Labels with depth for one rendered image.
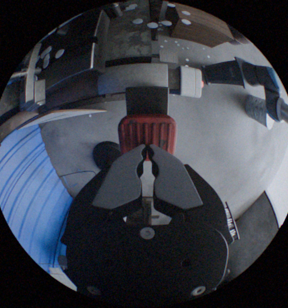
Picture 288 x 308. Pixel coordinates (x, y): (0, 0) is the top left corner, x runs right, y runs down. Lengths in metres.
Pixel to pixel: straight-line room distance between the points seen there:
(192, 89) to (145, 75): 0.10
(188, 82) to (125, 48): 0.15
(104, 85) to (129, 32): 0.14
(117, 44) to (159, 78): 0.12
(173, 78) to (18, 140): 1.43
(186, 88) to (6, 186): 1.47
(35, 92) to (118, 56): 0.18
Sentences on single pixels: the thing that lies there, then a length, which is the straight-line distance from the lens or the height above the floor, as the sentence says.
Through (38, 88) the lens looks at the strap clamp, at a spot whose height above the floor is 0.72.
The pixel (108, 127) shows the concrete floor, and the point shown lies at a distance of 0.96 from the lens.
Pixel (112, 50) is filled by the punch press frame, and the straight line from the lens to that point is 0.25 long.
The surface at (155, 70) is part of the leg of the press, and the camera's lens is 0.22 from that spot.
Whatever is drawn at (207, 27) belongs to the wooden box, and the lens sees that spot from 0.86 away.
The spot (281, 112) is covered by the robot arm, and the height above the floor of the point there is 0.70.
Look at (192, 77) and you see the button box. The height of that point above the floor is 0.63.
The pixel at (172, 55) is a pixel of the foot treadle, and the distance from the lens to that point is 0.79.
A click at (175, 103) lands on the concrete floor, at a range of 0.89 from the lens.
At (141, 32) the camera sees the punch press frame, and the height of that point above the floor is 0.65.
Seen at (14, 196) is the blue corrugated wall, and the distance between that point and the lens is 1.44.
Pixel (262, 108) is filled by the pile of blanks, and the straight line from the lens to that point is 1.21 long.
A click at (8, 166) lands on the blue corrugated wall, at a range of 1.38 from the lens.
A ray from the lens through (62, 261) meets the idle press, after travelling 1.32.
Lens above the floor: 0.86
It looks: 58 degrees down
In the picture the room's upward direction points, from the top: 178 degrees counter-clockwise
